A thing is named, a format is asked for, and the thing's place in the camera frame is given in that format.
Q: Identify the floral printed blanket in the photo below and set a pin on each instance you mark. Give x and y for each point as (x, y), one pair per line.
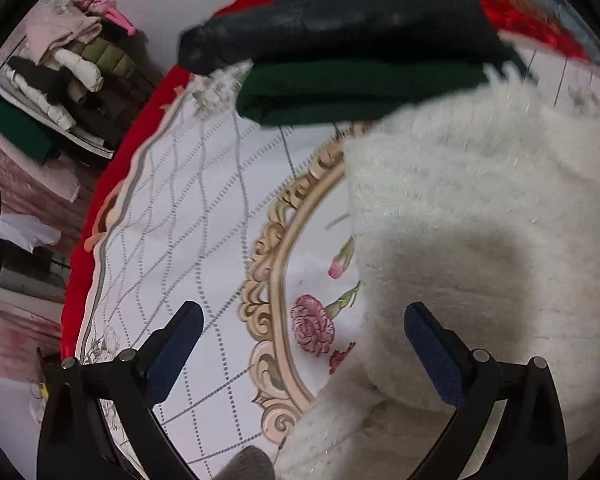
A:
(205, 240)

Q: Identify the white cloth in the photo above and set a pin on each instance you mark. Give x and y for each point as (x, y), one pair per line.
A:
(22, 232)

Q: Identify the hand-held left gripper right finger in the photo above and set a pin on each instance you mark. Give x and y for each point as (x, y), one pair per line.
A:
(437, 355)

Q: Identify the dark green garment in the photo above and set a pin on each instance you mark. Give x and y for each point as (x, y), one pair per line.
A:
(350, 90)

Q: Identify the pile of folded clothes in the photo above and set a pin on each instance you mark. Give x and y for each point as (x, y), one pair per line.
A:
(65, 75)

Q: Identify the black garment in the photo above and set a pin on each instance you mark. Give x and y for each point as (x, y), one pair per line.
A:
(340, 15)

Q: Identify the white fluffy sweater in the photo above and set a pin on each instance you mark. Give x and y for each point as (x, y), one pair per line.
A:
(460, 240)

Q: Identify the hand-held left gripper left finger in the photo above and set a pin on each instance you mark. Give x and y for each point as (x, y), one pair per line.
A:
(172, 347)

